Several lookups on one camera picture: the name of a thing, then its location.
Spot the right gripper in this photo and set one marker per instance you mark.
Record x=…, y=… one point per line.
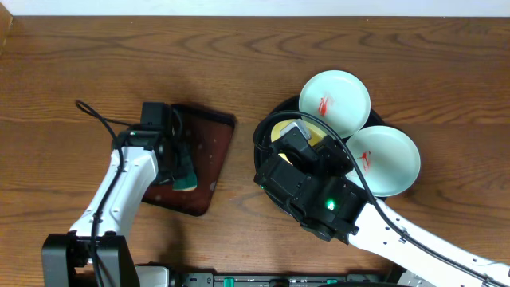
x=329, y=152

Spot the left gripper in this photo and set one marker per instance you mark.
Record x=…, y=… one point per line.
x=178, y=160

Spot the yellow plate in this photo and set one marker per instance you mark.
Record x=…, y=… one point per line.
x=316, y=133

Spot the green sponge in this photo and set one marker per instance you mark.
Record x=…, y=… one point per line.
x=185, y=178

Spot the pale green plate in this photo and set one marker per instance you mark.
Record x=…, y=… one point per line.
x=339, y=99
x=388, y=159

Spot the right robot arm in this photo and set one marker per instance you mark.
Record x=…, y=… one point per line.
x=338, y=192

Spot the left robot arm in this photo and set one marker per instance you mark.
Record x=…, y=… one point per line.
x=141, y=157

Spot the black rectangular tray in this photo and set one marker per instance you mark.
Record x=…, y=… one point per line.
x=206, y=138

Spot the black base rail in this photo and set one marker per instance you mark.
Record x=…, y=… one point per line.
x=279, y=280

